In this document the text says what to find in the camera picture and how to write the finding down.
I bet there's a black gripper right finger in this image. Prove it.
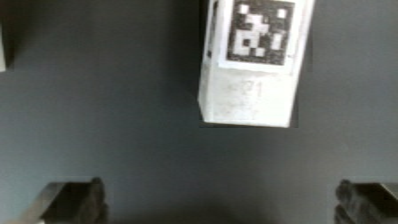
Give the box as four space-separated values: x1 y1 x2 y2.
334 179 398 224

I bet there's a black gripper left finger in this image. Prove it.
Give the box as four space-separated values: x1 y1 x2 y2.
22 177 109 224

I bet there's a white table leg with tag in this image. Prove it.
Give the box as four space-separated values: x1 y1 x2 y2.
198 0 317 128

